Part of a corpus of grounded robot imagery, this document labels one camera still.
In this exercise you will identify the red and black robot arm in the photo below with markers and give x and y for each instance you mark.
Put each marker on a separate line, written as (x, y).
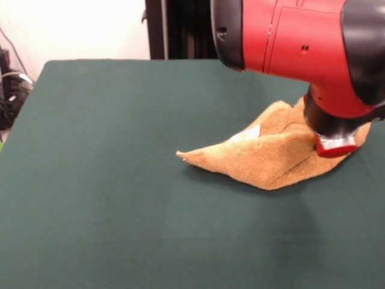
(300, 42)

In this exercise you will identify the black robot pedestal stand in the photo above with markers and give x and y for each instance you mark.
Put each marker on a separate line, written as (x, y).
(180, 30)

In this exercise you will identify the orange-tan terry towel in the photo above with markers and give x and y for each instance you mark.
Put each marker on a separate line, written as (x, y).
(264, 156)

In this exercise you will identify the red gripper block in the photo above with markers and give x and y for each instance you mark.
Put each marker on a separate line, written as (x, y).
(335, 152)

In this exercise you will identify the dark green table cloth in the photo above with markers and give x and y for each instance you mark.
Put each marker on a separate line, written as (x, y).
(120, 210)

